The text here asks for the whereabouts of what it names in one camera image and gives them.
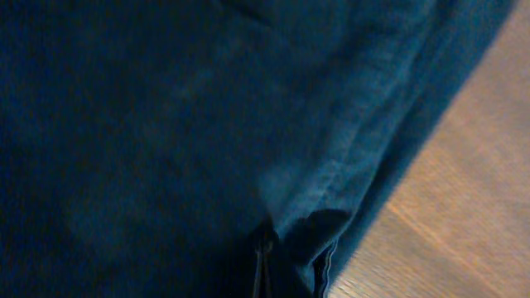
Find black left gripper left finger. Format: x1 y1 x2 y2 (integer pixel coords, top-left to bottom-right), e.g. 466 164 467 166
252 219 277 298

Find dark blue shorts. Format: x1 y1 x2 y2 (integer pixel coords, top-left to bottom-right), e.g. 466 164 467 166
1 0 514 297

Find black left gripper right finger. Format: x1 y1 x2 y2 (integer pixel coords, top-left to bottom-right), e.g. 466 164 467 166
285 209 351 297

